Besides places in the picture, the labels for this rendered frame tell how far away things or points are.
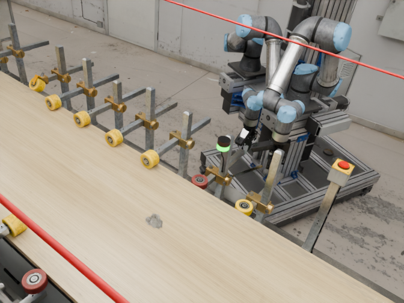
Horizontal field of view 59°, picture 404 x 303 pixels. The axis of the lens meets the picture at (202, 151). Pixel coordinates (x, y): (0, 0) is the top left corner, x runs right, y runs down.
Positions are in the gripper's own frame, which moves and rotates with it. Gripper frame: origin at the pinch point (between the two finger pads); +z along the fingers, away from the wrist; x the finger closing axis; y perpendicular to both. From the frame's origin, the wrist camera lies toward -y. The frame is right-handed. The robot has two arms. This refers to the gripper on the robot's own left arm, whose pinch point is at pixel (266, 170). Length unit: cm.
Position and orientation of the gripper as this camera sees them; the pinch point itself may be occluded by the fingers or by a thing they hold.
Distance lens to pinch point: 177.4
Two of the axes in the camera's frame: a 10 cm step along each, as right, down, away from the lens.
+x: 2.8, -5.6, 7.8
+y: 9.5, 2.5, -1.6
